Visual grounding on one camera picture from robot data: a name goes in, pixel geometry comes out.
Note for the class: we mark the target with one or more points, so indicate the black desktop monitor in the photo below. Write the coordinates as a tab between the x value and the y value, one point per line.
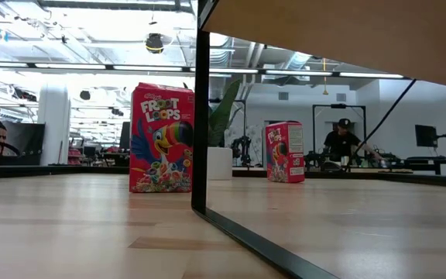
125	135

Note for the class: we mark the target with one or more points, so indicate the red Froot Loops cereal box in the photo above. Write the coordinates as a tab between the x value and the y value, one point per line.
161	147
285	155

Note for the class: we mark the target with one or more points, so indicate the black fabric panel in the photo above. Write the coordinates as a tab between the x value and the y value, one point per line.
29	143

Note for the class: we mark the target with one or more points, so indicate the ceiling strip light row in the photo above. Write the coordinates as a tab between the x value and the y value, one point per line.
72	66

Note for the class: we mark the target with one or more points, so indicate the black monitor on arm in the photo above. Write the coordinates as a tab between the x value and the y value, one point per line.
426	135

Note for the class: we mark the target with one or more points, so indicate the wooden shelf black metal legs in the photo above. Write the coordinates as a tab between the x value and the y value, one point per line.
343	35

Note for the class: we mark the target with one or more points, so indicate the distant black desk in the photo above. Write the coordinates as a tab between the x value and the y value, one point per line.
440	159

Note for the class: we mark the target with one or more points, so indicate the distant black rig frame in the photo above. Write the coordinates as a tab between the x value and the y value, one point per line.
339	105

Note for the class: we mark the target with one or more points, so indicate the green plant in white pot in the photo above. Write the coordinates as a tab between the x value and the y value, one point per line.
223	116

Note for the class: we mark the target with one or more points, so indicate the white pillar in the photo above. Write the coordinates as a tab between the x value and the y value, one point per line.
54	128

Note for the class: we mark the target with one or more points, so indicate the grey wall vent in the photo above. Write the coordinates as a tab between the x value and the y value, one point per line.
283	96
341	97

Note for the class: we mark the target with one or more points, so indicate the black overhead camera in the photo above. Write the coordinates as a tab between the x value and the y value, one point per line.
154	43

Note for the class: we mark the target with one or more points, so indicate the black round ceiling lamp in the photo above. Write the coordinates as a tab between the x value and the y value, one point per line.
85	95

